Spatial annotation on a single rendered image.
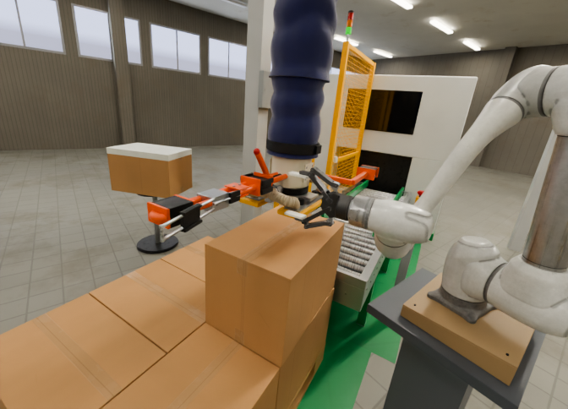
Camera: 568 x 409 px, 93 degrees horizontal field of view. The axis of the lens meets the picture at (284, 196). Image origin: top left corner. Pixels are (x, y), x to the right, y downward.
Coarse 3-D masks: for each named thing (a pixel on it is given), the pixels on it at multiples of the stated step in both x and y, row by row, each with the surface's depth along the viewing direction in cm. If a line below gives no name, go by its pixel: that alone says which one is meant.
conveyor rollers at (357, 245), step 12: (360, 192) 346; (372, 192) 348; (384, 192) 350; (348, 228) 231; (360, 228) 235; (348, 240) 213; (360, 240) 217; (372, 240) 214; (348, 252) 195; (360, 252) 194; (372, 252) 196; (348, 264) 178; (360, 264) 183
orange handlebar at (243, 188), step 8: (280, 176) 104; (328, 176) 112; (360, 176) 116; (232, 184) 87; (240, 184) 87; (352, 184) 108; (240, 192) 83; (248, 192) 88; (200, 200) 75; (200, 208) 70; (152, 216) 61; (160, 216) 61
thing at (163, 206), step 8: (160, 200) 66; (168, 200) 66; (176, 200) 67; (184, 200) 67; (192, 200) 68; (152, 208) 64; (160, 208) 62; (168, 208) 62; (176, 208) 63; (184, 208) 65; (168, 216) 62; (176, 216) 64; (160, 224) 64; (176, 224) 64
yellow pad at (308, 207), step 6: (312, 192) 120; (300, 198) 109; (318, 198) 119; (300, 204) 108; (306, 204) 110; (312, 204) 112; (318, 204) 114; (282, 210) 103; (294, 210) 103; (300, 210) 103; (306, 210) 105; (312, 210) 109; (288, 216) 102
